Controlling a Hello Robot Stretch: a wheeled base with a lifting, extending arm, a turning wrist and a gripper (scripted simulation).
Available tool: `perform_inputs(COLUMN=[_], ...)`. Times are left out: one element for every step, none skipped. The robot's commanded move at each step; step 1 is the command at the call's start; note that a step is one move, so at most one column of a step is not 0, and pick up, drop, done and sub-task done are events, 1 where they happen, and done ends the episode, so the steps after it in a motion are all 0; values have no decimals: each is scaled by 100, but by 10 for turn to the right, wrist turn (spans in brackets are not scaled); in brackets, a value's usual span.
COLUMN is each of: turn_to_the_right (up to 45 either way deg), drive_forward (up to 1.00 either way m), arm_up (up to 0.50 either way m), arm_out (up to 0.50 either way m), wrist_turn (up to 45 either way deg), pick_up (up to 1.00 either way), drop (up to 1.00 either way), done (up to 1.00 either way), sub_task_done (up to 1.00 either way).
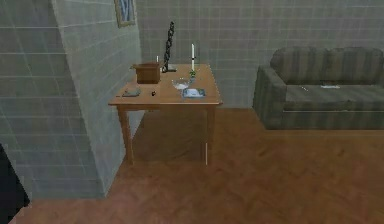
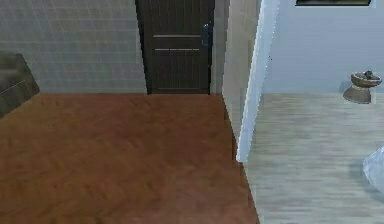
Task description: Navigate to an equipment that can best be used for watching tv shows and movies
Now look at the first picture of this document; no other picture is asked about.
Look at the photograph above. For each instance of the blue book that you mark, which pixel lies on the blue book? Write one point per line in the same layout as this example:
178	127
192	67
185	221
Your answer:
193	93

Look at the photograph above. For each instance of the brown wooden table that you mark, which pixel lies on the brown wooden table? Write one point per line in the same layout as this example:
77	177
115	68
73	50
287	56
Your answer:
173	95

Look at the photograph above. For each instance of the clear glass bowl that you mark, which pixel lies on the clear glass bowl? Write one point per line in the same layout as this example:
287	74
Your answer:
181	83

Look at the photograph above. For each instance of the white candle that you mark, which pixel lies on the white candle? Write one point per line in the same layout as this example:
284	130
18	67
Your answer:
192	55

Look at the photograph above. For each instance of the brown cardboard box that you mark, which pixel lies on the brown cardboard box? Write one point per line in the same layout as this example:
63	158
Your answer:
148	73

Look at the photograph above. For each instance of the grey flat remote control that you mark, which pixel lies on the grey flat remote control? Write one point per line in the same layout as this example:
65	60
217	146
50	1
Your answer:
131	92

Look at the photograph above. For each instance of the black twisted statue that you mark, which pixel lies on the black twisted statue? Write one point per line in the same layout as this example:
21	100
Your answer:
168	46

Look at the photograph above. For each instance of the grey striped sofa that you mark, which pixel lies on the grey striped sofa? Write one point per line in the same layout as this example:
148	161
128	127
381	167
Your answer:
320	96

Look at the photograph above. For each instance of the white flat object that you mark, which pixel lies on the white flat object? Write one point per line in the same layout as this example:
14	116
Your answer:
330	87

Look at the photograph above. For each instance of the framed wall picture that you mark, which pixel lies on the framed wall picture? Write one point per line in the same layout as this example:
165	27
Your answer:
125	11

